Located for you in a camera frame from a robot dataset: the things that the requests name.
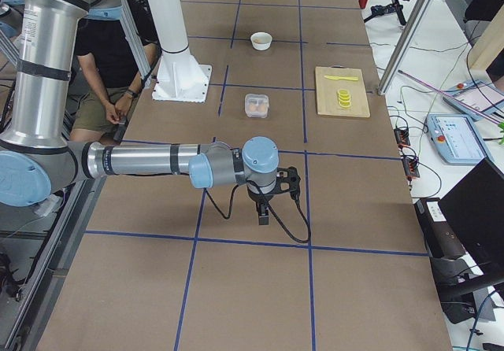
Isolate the white paper bowl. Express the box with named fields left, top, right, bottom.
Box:
left=250, top=31, right=272, bottom=51

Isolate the clear plastic egg box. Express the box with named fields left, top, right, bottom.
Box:
left=244, top=94, right=269, bottom=118

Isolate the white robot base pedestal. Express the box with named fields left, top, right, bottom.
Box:
left=148, top=0, right=212, bottom=103

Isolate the aluminium frame post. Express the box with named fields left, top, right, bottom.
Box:
left=377, top=0, right=433, bottom=95

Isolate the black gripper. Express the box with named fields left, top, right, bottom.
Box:
left=246, top=166, right=300, bottom=225

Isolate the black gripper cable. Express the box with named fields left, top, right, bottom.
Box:
left=204, top=177, right=312, bottom=244

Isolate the wooden cutting board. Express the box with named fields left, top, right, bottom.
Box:
left=315, top=67, right=370, bottom=118

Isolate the black camera tripod mount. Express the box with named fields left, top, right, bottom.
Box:
left=364, top=0, right=409, bottom=26

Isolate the blue teach pendant tablet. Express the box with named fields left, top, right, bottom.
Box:
left=443, top=79, right=503, bottom=121
left=426, top=113, right=490, bottom=165

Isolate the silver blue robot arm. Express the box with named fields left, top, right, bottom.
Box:
left=1, top=0, right=300, bottom=224

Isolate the yellow plastic knife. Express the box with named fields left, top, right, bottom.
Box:
left=324, top=75, right=359, bottom=82

